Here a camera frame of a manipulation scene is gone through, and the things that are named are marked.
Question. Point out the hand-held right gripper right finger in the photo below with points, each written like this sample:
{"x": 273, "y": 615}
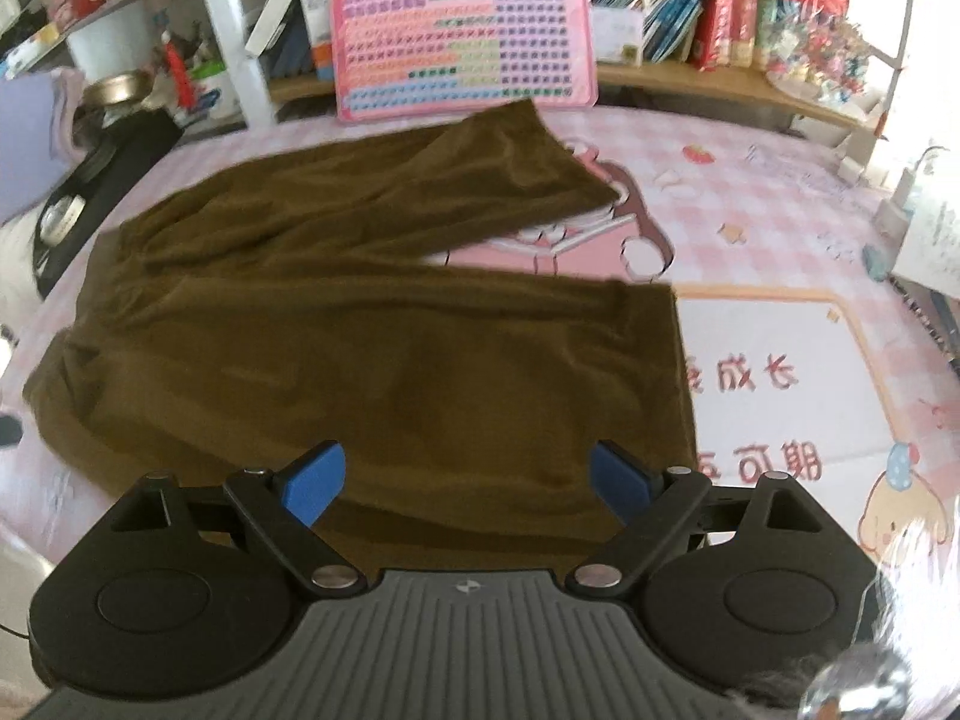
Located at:
{"x": 622, "y": 480}

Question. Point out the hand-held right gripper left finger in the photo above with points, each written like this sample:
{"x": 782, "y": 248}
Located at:
{"x": 315, "y": 484}

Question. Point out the pink checked cartoon desk mat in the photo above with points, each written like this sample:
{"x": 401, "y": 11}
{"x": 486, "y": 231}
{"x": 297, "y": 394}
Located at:
{"x": 787, "y": 255}

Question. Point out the fluffy grey sleeve cuff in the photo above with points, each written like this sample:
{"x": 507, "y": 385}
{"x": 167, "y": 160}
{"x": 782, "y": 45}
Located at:
{"x": 915, "y": 592}

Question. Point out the teal eraser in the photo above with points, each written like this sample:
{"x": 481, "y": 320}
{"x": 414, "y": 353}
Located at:
{"x": 875, "y": 262}

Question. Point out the stack of spiral notebooks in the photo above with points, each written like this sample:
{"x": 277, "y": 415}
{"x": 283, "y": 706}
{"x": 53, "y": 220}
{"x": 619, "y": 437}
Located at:
{"x": 934, "y": 322}

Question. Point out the black flat box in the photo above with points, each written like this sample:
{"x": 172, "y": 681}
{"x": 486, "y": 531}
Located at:
{"x": 112, "y": 172}

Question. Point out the white paper sheet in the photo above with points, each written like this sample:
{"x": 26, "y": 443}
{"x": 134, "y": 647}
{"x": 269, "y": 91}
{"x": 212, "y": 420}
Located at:
{"x": 934, "y": 240}

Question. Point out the white charger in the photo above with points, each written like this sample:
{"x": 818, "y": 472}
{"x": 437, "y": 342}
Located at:
{"x": 904, "y": 195}

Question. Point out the white canister with blue label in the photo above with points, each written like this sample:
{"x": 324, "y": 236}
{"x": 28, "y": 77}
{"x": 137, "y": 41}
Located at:
{"x": 217, "y": 94}

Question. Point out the red tassel ornament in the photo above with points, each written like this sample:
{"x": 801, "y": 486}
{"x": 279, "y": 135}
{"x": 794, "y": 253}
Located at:
{"x": 178, "y": 71}

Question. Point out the brass bowl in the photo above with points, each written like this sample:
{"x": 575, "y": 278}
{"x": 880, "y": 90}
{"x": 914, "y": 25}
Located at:
{"x": 116, "y": 88}

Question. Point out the lilac folded cloth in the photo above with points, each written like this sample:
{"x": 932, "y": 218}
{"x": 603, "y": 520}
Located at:
{"x": 30, "y": 142}

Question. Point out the white card with yellow stamp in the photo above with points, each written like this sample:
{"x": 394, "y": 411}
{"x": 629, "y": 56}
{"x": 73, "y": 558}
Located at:
{"x": 619, "y": 34}

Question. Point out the white and orange medicine box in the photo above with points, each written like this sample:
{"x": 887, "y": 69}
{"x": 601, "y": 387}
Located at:
{"x": 319, "y": 37}

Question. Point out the white bookshelf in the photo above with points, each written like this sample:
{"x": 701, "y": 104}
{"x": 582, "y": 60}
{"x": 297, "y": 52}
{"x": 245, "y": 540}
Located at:
{"x": 232, "y": 37}

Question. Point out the colourful candy tree ornament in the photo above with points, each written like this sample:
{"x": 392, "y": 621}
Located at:
{"x": 821, "y": 60}

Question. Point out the pink learning keyboard tablet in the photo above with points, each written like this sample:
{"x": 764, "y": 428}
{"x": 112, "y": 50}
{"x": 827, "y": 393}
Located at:
{"x": 465, "y": 30}

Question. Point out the row of books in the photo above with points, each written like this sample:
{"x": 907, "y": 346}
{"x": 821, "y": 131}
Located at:
{"x": 675, "y": 0}

